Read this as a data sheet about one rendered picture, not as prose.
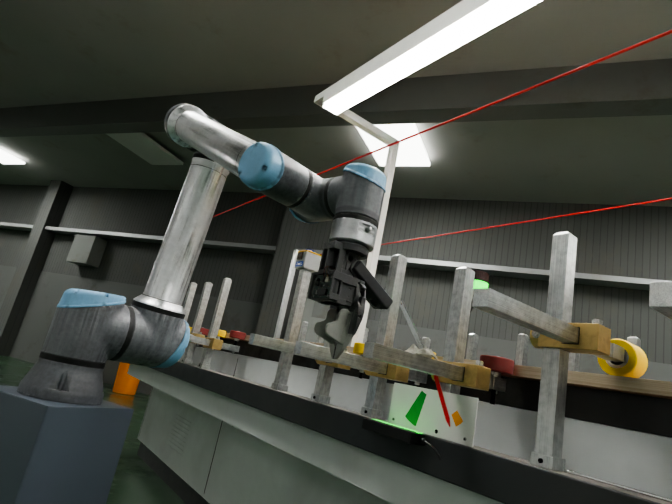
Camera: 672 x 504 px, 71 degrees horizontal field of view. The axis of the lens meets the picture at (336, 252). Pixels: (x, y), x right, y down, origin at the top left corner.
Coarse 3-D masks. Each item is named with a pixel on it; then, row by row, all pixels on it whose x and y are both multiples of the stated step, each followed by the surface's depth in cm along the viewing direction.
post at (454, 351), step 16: (464, 272) 115; (464, 288) 114; (464, 304) 113; (448, 320) 114; (464, 320) 113; (448, 336) 113; (464, 336) 112; (448, 352) 111; (464, 352) 112; (448, 384) 108
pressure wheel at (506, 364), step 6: (480, 360) 115; (486, 360) 113; (492, 360) 112; (498, 360) 111; (504, 360) 111; (510, 360) 112; (486, 366) 112; (492, 366) 111; (498, 366) 111; (504, 366) 111; (510, 366) 111; (492, 372) 113; (498, 372) 113; (504, 372) 111; (510, 372) 111; (492, 390) 113; (492, 396) 112; (492, 402) 112
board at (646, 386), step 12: (228, 336) 253; (348, 348) 168; (468, 360) 126; (516, 372) 114; (528, 372) 112; (540, 372) 109; (576, 372) 103; (576, 384) 103; (588, 384) 100; (600, 384) 98; (612, 384) 97; (624, 384) 95; (636, 384) 93; (648, 384) 92; (660, 384) 90; (660, 396) 91
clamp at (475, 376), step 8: (440, 360) 112; (464, 368) 105; (472, 368) 104; (480, 368) 103; (488, 368) 105; (432, 376) 112; (464, 376) 105; (472, 376) 103; (480, 376) 103; (488, 376) 105; (456, 384) 106; (464, 384) 104; (472, 384) 102; (480, 384) 103; (488, 384) 104
